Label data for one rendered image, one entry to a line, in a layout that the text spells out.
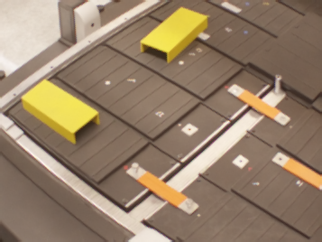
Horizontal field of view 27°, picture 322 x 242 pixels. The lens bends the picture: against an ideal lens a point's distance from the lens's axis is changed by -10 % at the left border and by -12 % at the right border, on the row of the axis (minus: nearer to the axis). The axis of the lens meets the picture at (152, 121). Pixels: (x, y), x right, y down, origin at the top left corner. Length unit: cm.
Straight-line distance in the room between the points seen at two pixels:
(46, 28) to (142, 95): 200
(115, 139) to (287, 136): 33
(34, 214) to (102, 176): 22
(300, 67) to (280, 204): 39
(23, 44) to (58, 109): 196
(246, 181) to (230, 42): 40
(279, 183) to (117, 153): 31
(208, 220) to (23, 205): 32
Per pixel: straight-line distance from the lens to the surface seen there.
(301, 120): 139
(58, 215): 110
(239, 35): 158
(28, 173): 116
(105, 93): 143
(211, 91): 143
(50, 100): 139
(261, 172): 128
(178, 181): 129
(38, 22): 345
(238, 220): 120
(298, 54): 154
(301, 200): 124
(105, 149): 132
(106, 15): 187
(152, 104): 140
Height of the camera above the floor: 196
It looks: 44 degrees down
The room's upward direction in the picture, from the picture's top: 3 degrees counter-clockwise
